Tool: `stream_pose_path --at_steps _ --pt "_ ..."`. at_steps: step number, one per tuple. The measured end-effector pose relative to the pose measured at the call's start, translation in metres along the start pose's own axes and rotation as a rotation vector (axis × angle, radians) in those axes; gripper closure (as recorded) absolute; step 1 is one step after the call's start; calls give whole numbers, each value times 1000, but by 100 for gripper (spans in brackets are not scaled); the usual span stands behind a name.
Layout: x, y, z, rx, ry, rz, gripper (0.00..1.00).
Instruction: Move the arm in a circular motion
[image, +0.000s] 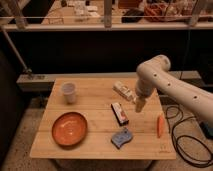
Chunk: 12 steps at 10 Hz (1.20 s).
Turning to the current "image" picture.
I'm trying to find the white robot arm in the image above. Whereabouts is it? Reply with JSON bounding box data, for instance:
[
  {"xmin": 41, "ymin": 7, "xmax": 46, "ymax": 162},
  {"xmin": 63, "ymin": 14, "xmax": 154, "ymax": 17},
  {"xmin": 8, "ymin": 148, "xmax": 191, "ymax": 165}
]
[{"xmin": 135, "ymin": 55, "xmax": 213, "ymax": 126}]

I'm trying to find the white plastic bottle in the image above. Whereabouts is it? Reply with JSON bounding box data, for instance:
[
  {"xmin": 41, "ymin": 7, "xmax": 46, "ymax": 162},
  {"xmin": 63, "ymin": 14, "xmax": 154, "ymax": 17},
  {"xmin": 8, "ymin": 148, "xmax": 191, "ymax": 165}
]
[{"xmin": 113, "ymin": 81, "xmax": 134, "ymax": 101}]

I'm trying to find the orange carrot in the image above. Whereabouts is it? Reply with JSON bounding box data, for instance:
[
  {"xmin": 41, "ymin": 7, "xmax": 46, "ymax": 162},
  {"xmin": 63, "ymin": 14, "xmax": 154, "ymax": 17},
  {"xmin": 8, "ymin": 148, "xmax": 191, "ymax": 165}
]
[{"xmin": 157, "ymin": 115, "xmax": 164, "ymax": 138}]

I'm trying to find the wooden table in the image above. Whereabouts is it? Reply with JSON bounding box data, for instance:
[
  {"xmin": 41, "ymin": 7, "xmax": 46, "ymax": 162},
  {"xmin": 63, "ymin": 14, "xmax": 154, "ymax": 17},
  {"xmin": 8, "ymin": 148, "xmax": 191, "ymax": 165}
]
[{"xmin": 30, "ymin": 78, "xmax": 176, "ymax": 160}]

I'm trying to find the orange bowl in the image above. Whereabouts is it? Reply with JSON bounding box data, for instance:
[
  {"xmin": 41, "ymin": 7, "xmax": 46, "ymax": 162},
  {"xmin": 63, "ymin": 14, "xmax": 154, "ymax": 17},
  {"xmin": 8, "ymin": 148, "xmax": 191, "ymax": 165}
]
[{"xmin": 51, "ymin": 112, "xmax": 87, "ymax": 146}]

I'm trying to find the black bag on shelf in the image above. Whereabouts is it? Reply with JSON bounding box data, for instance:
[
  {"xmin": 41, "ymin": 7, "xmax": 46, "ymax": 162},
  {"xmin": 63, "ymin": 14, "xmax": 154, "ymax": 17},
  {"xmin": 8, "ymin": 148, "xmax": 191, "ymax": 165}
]
[{"xmin": 121, "ymin": 9, "xmax": 144, "ymax": 23}]

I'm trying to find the diagonal metal strut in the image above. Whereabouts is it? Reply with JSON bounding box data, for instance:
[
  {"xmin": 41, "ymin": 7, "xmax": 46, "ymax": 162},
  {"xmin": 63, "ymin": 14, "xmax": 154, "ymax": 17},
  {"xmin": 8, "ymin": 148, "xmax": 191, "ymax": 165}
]
[{"xmin": 1, "ymin": 26, "xmax": 33, "ymax": 79}]

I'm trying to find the black floor cable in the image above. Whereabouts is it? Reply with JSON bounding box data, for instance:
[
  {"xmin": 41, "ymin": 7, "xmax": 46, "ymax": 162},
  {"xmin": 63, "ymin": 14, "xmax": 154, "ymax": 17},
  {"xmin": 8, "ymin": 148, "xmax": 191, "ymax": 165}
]
[{"xmin": 164, "ymin": 104, "xmax": 213, "ymax": 169}]

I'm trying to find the orange coiled cable pile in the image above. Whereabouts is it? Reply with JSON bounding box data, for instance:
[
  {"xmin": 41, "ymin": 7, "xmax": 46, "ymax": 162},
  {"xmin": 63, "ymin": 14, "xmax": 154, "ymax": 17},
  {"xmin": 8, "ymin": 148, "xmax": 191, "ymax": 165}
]
[{"xmin": 143, "ymin": 2, "xmax": 181, "ymax": 23}]

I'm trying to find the grey metal rail beam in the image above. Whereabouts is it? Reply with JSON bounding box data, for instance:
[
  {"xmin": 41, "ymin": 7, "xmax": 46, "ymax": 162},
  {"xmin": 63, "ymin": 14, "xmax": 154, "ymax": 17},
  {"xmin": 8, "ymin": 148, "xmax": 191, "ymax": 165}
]
[{"xmin": 16, "ymin": 71, "xmax": 204, "ymax": 92}]

